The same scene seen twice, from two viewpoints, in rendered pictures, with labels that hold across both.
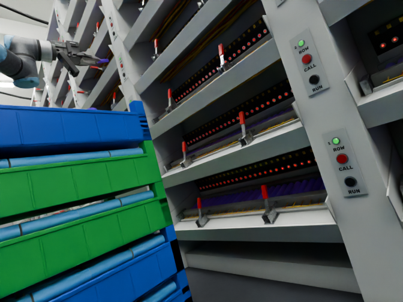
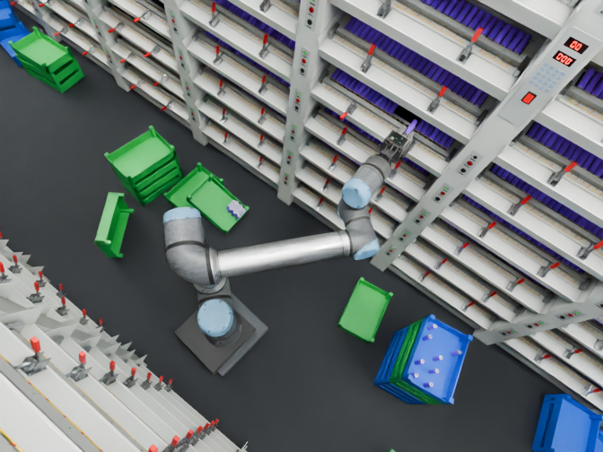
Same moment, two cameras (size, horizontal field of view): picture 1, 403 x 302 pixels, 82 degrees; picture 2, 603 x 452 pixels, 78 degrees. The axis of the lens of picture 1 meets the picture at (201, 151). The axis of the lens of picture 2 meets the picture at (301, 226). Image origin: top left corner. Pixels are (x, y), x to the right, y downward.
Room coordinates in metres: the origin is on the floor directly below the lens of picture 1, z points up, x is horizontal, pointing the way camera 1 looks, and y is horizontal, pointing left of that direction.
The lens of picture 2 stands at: (0.36, 1.05, 2.03)
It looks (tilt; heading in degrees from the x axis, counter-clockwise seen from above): 63 degrees down; 335
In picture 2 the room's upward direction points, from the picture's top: 15 degrees clockwise
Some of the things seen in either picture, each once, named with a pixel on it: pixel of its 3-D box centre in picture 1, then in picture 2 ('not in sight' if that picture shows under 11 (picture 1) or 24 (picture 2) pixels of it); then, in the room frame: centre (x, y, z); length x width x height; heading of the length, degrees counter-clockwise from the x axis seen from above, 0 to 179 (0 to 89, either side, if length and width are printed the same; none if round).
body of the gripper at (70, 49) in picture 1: (66, 53); (389, 152); (1.03, 0.50, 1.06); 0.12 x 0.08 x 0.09; 132
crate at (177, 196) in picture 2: not in sight; (195, 189); (1.59, 1.23, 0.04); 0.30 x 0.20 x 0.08; 133
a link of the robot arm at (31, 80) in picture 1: (23, 71); (353, 206); (0.90, 0.63, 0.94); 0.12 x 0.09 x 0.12; 1
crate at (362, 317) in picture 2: not in sight; (364, 309); (0.70, 0.38, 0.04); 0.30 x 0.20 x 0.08; 141
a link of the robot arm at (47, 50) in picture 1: (45, 51); (375, 168); (0.97, 0.56, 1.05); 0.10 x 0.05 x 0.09; 42
